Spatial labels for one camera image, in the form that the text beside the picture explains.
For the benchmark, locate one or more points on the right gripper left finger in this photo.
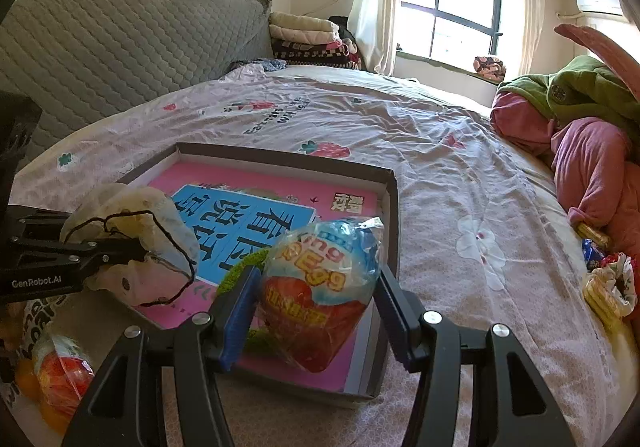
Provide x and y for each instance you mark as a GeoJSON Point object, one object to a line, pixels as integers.
{"type": "Point", "coordinates": [124, 402]}

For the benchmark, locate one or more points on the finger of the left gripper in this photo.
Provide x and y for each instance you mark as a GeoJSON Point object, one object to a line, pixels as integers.
{"type": "Point", "coordinates": [100, 254]}
{"type": "Point", "coordinates": [33, 223]}

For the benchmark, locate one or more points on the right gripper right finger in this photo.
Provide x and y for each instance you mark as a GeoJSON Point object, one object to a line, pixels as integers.
{"type": "Point", "coordinates": [511, 403]}

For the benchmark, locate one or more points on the cream drawstring pouch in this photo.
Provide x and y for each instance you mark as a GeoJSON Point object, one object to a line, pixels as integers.
{"type": "Point", "coordinates": [170, 251]}

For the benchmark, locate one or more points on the surprise egg snack bag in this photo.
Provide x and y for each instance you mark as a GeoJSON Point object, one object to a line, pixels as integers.
{"type": "Point", "coordinates": [316, 284]}

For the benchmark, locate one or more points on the pink and blue book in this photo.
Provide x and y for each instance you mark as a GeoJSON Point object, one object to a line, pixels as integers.
{"type": "Point", "coordinates": [236, 208]}

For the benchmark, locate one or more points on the yellow floral snack bundle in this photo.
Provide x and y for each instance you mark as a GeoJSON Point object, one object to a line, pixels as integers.
{"type": "Point", "coordinates": [611, 283]}

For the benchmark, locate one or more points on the strawberry print bed sheet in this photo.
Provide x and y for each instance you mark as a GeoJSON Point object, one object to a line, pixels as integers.
{"type": "Point", "coordinates": [482, 237]}

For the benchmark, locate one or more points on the grey quilted headboard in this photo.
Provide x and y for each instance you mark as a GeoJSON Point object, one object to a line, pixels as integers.
{"type": "Point", "coordinates": [84, 60]}

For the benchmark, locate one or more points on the grey shallow cardboard box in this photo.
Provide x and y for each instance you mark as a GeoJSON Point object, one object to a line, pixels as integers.
{"type": "Point", "coordinates": [389, 253]}

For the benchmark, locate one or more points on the pink crumpled quilt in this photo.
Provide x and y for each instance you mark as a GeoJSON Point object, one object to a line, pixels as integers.
{"type": "Point", "coordinates": [596, 182]}

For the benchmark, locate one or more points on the stack of folded blankets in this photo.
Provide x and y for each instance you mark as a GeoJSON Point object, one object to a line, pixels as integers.
{"type": "Point", "coordinates": [310, 41]}

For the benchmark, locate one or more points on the green blanket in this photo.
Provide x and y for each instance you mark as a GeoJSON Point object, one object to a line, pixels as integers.
{"type": "Point", "coordinates": [584, 87]}

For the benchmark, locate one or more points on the floral cloth on windowsill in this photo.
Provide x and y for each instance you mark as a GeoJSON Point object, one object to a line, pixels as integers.
{"type": "Point", "coordinates": [490, 68]}

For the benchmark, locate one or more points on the pink pillow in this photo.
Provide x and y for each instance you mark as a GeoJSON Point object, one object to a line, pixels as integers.
{"type": "Point", "coordinates": [609, 52]}

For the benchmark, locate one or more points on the dark framed window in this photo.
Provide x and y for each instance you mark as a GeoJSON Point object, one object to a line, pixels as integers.
{"type": "Point", "coordinates": [449, 31]}

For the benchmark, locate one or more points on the white air conditioner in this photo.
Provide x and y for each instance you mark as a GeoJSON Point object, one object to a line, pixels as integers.
{"type": "Point", "coordinates": [610, 7]}

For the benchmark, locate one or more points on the white right curtain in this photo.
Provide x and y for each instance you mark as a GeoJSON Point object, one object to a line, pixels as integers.
{"type": "Point", "coordinates": [532, 25]}

